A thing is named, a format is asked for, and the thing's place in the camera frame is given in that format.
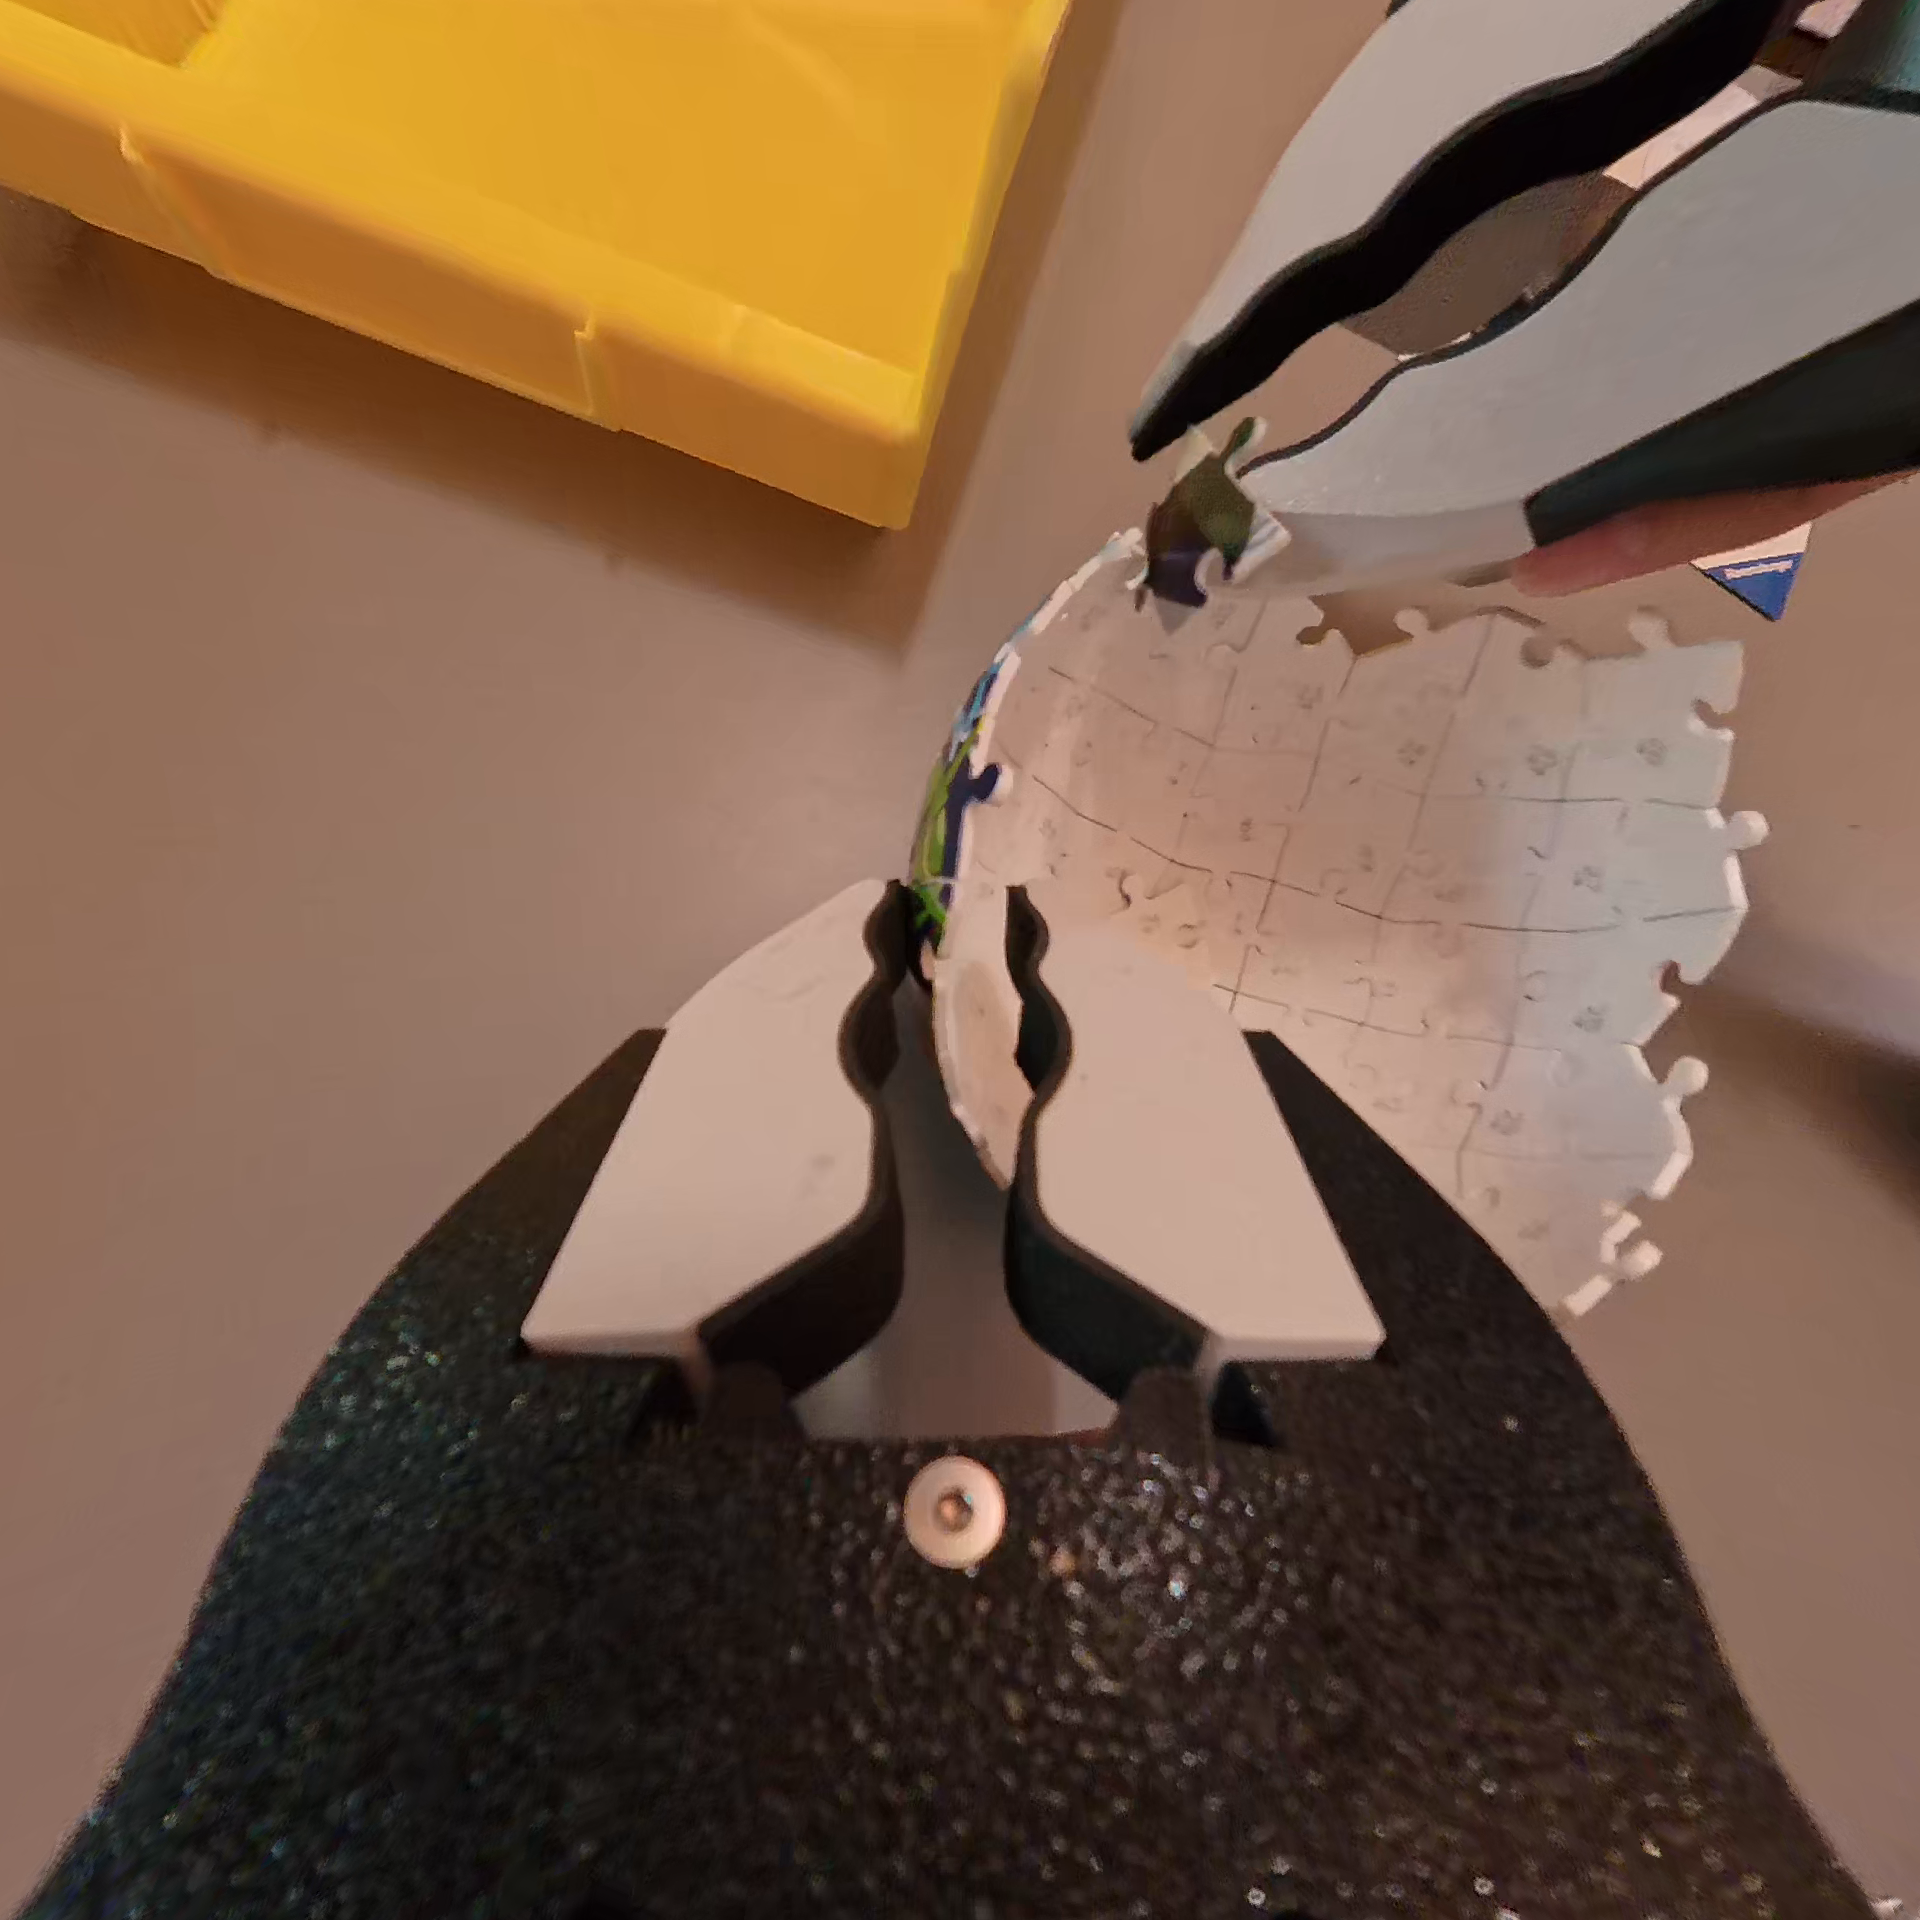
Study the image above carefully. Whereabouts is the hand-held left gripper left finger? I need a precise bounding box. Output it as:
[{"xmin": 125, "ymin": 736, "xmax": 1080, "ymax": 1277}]
[{"xmin": 520, "ymin": 877, "xmax": 916, "ymax": 1403}]

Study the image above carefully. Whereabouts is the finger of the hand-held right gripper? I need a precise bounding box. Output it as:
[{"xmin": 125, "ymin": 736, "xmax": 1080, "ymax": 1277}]
[
  {"xmin": 1124, "ymin": 0, "xmax": 1794, "ymax": 463},
  {"xmin": 1241, "ymin": 89, "xmax": 1920, "ymax": 601}
]

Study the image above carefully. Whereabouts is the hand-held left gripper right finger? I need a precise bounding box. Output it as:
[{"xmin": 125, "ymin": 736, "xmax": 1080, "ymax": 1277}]
[{"xmin": 1002, "ymin": 884, "xmax": 1387, "ymax": 1415}]

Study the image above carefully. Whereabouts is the jigsaw puzzle piece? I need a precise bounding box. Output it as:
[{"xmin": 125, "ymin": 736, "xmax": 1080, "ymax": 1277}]
[{"xmin": 1136, "ymin": 416, "xmax": 1296, "ymax": 614}]

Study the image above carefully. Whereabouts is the partly built puzzle ball shell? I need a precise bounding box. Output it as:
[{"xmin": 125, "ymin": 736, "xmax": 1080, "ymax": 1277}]
[{"xmin": 904, "ymin": 528, "xmax": 1771, "ymax": 1320}]

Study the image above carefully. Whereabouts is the person's right hand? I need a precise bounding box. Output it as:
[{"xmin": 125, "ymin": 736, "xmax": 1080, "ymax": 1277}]
[{"xmin": 1512, "ymin": 479, "xmax": 1920, "ymax": 597}]

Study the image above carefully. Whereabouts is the yellow plastic bin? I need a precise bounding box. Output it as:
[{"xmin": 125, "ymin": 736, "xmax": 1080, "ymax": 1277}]
[{"xmin": 0, "ymin": 0, "xmax": 1075, "ymax": 531}]

